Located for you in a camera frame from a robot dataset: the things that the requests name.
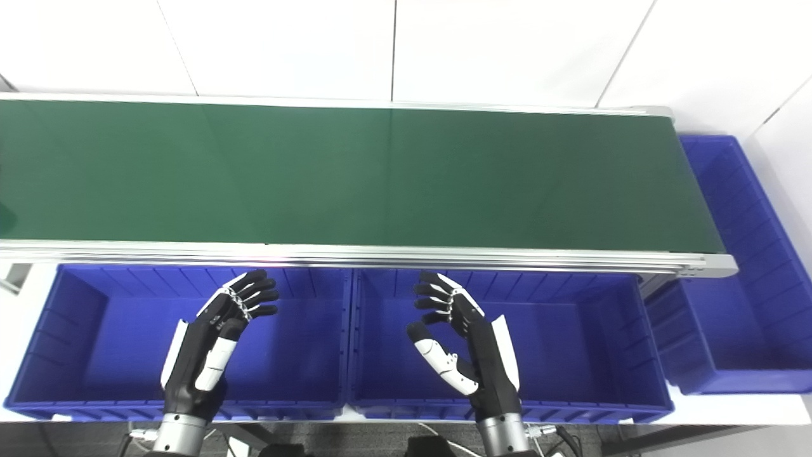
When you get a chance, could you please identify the black wrist cable silver plug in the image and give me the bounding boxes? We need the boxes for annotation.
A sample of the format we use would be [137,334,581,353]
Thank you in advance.
[525,423,583,457]

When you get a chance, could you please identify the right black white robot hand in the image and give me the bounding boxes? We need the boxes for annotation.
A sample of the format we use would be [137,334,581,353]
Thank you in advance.
[406,272,522,421]

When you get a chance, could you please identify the green conveyor belt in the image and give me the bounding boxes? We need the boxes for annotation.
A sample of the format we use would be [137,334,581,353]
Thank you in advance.
[0,94,738,279]

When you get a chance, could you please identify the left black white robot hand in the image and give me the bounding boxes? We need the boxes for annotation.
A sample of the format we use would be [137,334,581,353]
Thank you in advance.
[160,270,280,423]

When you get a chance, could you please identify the aluminium conveyor support leg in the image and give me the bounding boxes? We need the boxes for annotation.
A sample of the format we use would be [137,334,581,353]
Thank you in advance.
[0,263,32,296]
[638,273,681,299]

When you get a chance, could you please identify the large blue plastic bin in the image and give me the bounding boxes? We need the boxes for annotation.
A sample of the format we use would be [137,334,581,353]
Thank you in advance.
[348,267,674,425]
[3,263,353,423]
[644,135,812,395]

